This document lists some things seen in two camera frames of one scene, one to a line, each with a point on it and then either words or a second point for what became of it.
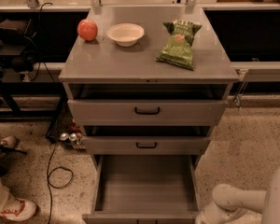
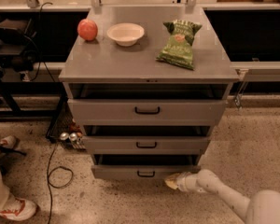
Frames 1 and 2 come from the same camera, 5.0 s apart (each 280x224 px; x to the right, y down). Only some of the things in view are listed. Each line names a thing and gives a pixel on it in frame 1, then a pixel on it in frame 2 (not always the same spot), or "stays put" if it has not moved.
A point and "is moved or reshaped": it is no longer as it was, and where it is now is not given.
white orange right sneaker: [18, 208] stays put
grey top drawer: [147, 105] stays put
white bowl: [125, 35] stays put
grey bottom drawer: [144, 189] is moved or reshaped
